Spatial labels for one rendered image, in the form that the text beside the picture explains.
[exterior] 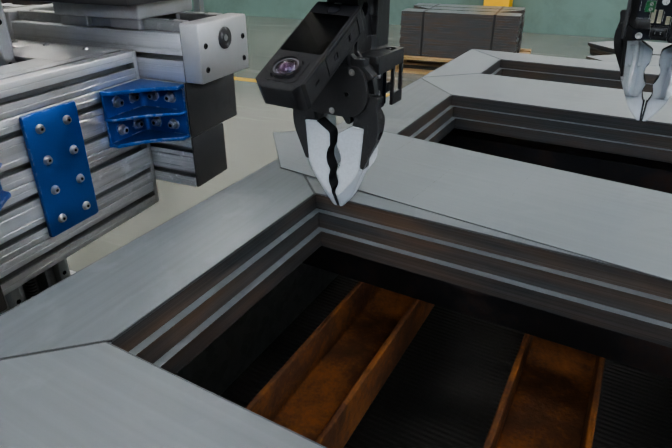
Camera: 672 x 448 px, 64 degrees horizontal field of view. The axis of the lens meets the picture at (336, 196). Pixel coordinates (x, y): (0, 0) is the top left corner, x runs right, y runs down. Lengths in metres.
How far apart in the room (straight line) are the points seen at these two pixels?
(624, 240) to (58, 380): 0.45
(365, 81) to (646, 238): 0.28
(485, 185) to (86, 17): 0.70
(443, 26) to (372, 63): 4.48
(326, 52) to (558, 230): 0.26
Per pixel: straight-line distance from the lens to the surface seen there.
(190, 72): 0.88
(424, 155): 0.67
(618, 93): 1.05
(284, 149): 0.68
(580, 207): 0.59
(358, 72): 0.48
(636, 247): 0.53
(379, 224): 0.54
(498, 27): 4.90
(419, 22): 5.01
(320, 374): 0.62
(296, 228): 0.53
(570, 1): 7.58
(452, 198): 0.56
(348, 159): 0.51
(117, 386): 0.36
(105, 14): 0.97
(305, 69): 0.43
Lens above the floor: 1.11
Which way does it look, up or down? 26 degrees down
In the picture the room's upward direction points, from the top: straight up
